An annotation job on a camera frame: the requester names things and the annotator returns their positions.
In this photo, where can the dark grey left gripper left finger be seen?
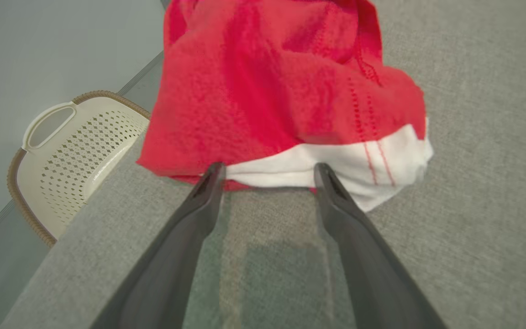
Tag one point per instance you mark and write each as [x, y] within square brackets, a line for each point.
[171, 265]

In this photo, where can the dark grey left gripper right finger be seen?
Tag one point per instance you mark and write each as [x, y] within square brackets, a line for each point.
[372, 265]

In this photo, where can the red and white basketball jersey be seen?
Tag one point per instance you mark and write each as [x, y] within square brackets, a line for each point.
[267, 91]

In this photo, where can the cream perforated laundry basket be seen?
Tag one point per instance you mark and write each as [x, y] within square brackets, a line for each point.
[76, 160]

